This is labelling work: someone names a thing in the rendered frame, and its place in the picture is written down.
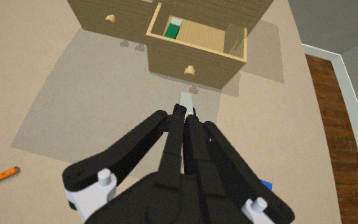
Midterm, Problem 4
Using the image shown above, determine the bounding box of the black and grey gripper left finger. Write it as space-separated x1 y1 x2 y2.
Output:
62 92 187 224

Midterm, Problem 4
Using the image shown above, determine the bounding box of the green and white eraser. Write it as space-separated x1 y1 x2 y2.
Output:
164 17 182 39

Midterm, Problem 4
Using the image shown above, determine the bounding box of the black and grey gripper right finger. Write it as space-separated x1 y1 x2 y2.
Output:
182 93 295 224

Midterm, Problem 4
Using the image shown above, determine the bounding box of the small tan wooden chest of drawers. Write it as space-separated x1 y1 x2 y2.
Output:
67 0 274 45

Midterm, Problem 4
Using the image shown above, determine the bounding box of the brown wooden drawer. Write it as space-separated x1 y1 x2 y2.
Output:
71 0 153 43
167 0 268 25
146 3 247 90

